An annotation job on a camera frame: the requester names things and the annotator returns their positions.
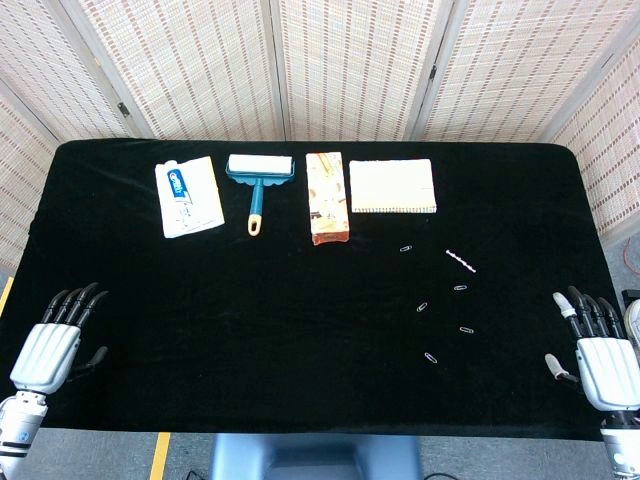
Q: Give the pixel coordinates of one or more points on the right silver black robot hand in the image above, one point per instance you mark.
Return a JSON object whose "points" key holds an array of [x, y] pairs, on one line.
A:
{"points": [[607, 370]]}

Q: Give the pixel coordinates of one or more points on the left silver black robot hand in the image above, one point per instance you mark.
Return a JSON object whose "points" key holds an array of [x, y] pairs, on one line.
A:
{"points": [[42, 357]]}

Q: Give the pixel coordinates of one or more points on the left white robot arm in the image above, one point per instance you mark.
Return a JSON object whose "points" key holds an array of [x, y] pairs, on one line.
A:
{"points": [[20, 430]]}

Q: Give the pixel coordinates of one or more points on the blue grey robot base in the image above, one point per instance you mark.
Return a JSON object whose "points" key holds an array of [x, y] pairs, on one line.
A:
{"points": [[315, 457]]}

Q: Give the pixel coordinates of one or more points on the yellow floor tape strip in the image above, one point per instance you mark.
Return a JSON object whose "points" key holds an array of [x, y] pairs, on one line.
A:
{"points": [[160, 456], [6, 295]]}

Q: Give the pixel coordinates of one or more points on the woven folding screen panel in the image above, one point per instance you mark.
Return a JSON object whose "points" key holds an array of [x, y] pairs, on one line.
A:
{"points": [[355, 70], [55, 65], [607, 145], [20, 190], [520, 70], [195, 70]]}

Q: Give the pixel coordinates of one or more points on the white blue toothpaste tube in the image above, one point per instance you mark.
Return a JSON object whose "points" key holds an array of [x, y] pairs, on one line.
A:
{"points": [[176, 192]]}

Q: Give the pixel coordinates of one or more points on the black velvet tablecloth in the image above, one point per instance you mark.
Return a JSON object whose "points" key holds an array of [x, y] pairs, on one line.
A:
{"points": [[300, 325]]}

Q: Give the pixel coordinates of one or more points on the black screen hinge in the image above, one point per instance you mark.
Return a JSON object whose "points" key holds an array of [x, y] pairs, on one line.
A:
{"points": [[432, 71], [123, 109]]}

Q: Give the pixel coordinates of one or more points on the teal lint roller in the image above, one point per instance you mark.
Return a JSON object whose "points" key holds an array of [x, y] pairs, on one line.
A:
{"points": [[258, 180]]}

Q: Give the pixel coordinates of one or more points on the cream spiral notebook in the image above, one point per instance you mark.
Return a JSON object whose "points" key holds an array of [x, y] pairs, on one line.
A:
{"points": [[391, 186]]}

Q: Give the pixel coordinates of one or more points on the orange snack box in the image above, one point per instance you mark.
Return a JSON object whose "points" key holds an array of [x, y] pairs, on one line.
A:
{"points": [[327, 200]]}

